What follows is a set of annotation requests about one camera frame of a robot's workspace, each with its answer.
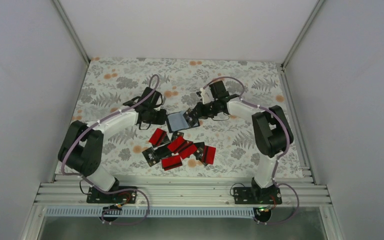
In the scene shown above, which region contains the black card centre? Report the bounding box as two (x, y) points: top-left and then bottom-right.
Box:
(154, 144), (173, 159)

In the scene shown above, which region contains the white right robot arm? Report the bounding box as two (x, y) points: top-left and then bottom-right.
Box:
(195, 81), (294, 204)

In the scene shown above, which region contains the small black card top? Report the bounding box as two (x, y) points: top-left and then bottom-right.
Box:
(170, 131), (184, 142)

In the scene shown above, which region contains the aluminium corner post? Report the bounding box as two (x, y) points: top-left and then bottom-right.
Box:
(51, 0), (91, 65)
(281, 0), (325, 70)

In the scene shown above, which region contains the black VIP card bottom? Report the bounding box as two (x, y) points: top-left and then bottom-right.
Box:
(183, 108), (198, 128)

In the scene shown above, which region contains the aluminium corner post right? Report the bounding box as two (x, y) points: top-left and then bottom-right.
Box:
(281, 0), (325, 70)

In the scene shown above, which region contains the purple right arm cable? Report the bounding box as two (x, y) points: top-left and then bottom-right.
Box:
(201, 76), (300, 226)

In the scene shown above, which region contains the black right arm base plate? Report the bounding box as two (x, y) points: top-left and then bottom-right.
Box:
(232, 185), (283, 205)

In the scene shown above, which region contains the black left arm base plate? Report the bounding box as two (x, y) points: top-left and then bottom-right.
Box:
(86, 186), (138, 205)

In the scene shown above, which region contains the black card left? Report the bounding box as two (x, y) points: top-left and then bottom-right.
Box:
(141, 147), (161, 167)

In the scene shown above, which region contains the black card holder wallet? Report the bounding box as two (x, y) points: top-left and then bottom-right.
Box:
(166, 110), (201, 133)

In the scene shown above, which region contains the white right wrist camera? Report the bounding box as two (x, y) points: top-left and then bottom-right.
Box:
(196, 88), (212, 105)

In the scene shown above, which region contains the aluminium corner post left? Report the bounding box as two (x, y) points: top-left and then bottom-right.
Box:
(51, 0), (91, 65)

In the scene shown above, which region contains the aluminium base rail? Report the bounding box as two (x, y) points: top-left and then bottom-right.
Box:
(34, 175), (332, 219)

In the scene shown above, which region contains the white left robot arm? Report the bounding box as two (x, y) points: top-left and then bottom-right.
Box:
(57, 87), (167, 203)

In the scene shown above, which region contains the black card right top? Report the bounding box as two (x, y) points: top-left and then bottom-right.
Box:
(193, 142), (205, 161)

